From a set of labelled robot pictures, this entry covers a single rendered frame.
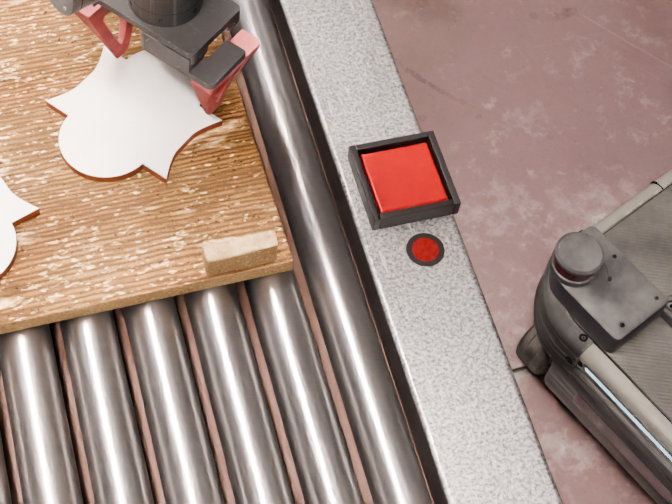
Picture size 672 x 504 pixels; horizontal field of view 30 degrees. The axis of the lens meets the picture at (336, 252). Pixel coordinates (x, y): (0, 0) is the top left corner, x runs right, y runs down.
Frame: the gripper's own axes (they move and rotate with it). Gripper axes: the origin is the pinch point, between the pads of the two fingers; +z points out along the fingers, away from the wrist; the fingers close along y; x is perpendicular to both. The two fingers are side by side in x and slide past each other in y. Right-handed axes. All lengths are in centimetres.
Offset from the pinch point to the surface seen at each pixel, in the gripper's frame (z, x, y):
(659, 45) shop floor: 90, 122, 21
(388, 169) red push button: 2.0, 4.9, 19.6
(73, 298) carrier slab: 2.4, -20.2, 6.8
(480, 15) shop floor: 91, 107, -10
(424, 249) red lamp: 3.5, 1.0, 25.9
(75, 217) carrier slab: 2.2, -14.6, 2.3
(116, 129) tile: 1.0, -6.4, -0.2
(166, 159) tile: 1.0, -6.3, 4.9
